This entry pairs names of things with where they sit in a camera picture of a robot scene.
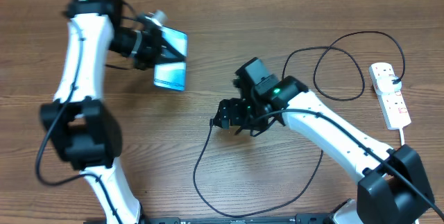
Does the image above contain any Samsung Galaxy smartphone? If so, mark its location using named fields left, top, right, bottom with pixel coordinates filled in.
left=153, top=26, right=188, bottom=92

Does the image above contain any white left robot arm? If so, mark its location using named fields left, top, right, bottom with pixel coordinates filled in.
left=40, top=0, right=188, bottom=223

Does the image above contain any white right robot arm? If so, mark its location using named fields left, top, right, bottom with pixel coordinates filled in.
left=212, top=58, right=437, bottom=224

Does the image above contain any white charger adapter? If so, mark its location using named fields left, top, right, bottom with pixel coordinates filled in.
left=375, top=76, right=402, bottom=95

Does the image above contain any white power strip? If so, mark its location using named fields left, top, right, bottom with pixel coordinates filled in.
left=368, top=62, right=411, bottom=130

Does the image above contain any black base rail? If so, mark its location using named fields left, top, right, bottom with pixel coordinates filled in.
left=145, top=213, right=327, bottom=224

